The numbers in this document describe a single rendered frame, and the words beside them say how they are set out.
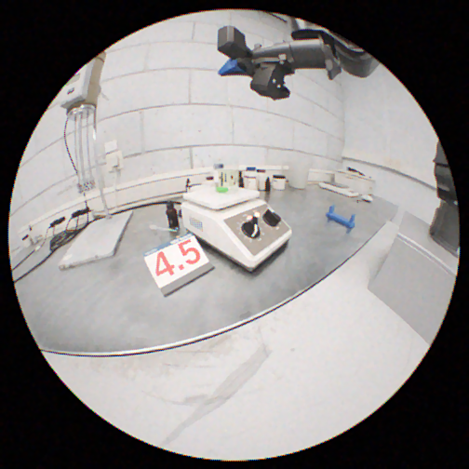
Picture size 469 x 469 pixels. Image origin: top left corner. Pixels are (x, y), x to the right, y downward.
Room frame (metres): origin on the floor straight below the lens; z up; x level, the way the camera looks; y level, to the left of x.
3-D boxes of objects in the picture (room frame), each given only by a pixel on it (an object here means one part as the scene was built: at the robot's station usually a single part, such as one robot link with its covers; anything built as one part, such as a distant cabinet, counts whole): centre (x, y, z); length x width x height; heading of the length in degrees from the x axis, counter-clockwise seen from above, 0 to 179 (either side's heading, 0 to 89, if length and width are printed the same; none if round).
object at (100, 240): (0.29, 0.42, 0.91); 0.30 x 0.20 x 0.01; 25
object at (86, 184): (0.30, 0.42, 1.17); 0.07 x 0.07 x 0.25
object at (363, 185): (1.03, -1.04, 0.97); 0.37 x 0.31 x 0.14; 113
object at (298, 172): (0.84, -0.36, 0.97); 0.18 x 0.13 x 0.15; 56
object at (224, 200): (0.30, 0.03, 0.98); 0.12 x 0.12 x 0.01; 45
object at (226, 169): (0.31, 0.01, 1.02); 0.06 x 0.05 x 0.08; 155
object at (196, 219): (0.28, 0.01, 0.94); 0.22 x 0.13 x 0.08; 45
